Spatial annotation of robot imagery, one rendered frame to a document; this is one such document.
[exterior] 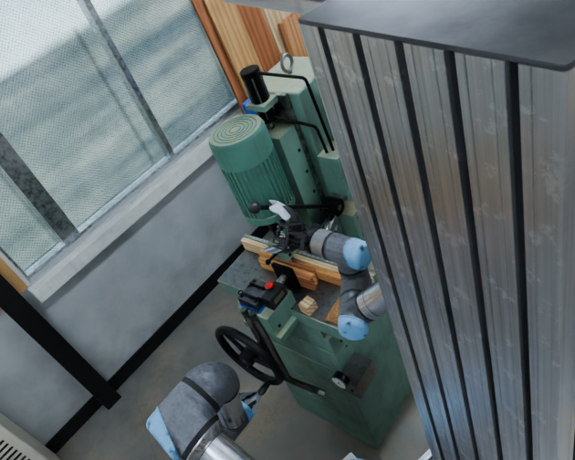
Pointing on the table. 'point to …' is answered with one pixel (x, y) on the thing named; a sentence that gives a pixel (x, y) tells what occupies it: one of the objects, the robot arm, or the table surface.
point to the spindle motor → (251, 166)
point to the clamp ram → (286, 275)
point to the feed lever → (331, 205)
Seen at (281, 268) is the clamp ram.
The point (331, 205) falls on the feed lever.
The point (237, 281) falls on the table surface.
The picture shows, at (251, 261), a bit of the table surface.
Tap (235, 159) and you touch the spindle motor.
